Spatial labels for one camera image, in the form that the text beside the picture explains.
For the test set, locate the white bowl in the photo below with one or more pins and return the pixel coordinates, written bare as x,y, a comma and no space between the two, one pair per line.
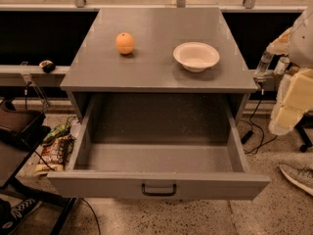
196,56

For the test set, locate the grey knit shoe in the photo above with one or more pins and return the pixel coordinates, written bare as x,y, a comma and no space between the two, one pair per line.
300,177

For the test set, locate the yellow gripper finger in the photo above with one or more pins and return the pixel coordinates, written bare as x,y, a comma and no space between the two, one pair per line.
283,120
296,91

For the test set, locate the orange fruit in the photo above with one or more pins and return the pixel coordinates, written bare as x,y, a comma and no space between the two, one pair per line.
124,43

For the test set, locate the green snack bag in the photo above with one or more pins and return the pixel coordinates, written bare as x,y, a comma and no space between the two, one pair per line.
59,131

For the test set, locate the grey top drawer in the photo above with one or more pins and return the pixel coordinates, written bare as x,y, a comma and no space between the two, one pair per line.
153,146

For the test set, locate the brown snack bag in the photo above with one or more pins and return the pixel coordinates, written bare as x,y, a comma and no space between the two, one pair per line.
54,156

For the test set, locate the black tray cart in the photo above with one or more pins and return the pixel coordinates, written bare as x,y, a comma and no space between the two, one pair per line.
21,132

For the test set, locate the black white sneaker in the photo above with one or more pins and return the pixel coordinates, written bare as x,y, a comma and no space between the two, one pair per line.
10,217

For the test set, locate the clear plastic water bottle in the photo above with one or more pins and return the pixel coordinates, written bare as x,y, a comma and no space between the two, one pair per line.
263,65

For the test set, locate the grey drawer cabinet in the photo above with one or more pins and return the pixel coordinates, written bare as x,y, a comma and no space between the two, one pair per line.
150,67

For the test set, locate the black tape measure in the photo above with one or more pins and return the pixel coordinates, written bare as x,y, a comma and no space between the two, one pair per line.
47,66

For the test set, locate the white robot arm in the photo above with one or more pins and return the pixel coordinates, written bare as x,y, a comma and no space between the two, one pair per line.
297,42

